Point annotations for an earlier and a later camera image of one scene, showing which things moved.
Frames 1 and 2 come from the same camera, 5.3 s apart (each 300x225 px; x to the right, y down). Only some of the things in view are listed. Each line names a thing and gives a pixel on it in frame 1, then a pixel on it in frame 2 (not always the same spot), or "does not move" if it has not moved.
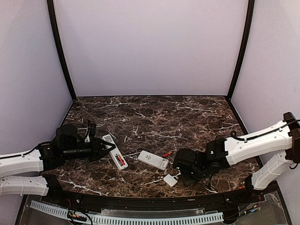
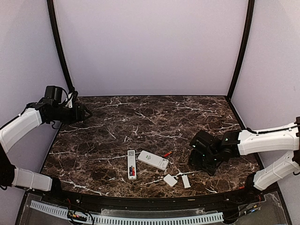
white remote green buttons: [153, 159] does not move
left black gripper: [97, 152] -> [81, 117]
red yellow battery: [167, 153] does not move
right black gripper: [187, 180] -> [194, 158]
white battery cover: [170, 180] does not move
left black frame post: [57, 39] does not move
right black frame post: [247, 40] does not move
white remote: [116, 153] -> [131, 162]
